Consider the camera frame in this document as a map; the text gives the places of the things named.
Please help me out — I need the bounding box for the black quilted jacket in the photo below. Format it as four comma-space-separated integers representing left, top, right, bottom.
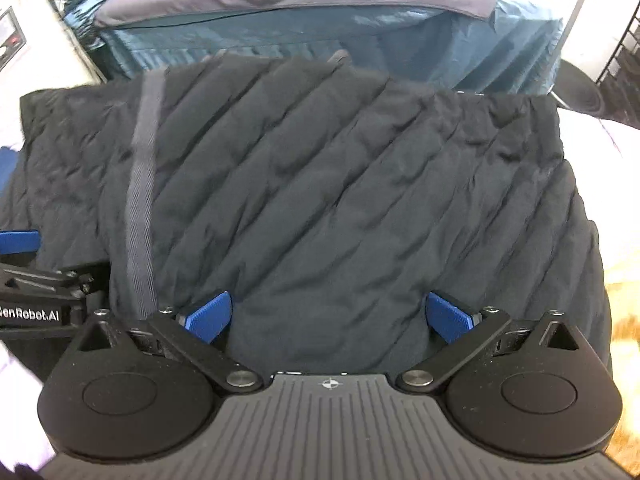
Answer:
1, 54, 611, 376

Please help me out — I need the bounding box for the dark blue cloth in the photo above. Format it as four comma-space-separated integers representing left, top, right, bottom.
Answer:
0, 146, 21, 193

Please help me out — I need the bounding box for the gold satin pillow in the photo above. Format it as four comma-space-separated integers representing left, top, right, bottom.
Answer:
606, 282, 640, 476

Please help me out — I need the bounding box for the white appliance with display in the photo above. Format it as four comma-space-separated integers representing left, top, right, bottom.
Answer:
0, 6, 26, 70

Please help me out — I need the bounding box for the lavender bed sheet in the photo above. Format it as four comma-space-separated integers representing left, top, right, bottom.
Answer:
1, 110, 639, 469

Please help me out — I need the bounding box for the black round stool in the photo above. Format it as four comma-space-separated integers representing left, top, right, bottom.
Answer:
551, 60, 605, 117

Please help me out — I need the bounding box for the blue quilted bed cover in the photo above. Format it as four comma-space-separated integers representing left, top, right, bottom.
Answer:
55, 0, 565, 94

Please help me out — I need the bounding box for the black cluttered rack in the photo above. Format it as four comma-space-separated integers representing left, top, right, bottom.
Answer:
597, 6, 640, 129

